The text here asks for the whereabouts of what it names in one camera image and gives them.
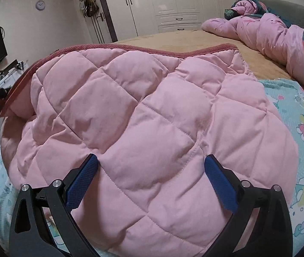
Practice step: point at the purple wall clock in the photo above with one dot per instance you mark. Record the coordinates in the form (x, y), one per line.
(40, 5)

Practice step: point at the white wardrobe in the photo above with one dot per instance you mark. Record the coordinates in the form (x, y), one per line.
(168, 2)

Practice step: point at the hanging bags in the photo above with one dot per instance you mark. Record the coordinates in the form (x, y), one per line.
(90, 5)

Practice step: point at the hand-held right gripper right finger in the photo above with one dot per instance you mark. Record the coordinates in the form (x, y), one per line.
(219, 184)

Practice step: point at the pink quilted jacket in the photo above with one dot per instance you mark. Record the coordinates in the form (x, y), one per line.
(154, 117)

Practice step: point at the pink floral duvet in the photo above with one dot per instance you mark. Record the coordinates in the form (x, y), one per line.
(261, 34)

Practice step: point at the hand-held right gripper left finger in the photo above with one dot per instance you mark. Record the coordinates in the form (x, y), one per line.
(83, 182)

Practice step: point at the grey headboard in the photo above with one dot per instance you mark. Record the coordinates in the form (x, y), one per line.
(296, 13)

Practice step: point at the white drawer cabinet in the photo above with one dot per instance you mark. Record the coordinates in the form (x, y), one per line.
(10, 76)

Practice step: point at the tan bed sheet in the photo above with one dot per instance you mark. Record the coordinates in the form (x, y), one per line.
(194, 41)

